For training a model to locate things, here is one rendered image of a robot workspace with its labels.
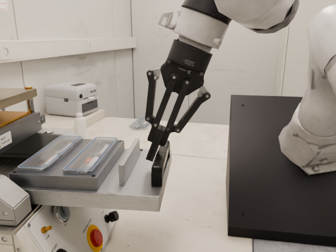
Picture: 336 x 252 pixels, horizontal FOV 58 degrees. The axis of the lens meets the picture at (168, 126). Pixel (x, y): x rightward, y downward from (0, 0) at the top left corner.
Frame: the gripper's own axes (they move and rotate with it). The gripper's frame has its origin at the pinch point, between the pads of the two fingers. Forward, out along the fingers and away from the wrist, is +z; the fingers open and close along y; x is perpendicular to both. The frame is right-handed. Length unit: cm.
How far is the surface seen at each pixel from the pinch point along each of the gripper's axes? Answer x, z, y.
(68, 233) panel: -6.3, 22.8, -9.9
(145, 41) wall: 256, 3, -43
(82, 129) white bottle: 70, 34, -32
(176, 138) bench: 83, 27, 10
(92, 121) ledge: 103, 42, -36
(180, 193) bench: 29.5, 24.7, 13.7
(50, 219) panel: -8.4, 19.2, -13.6
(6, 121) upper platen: 2.4, 8.5, -31.4
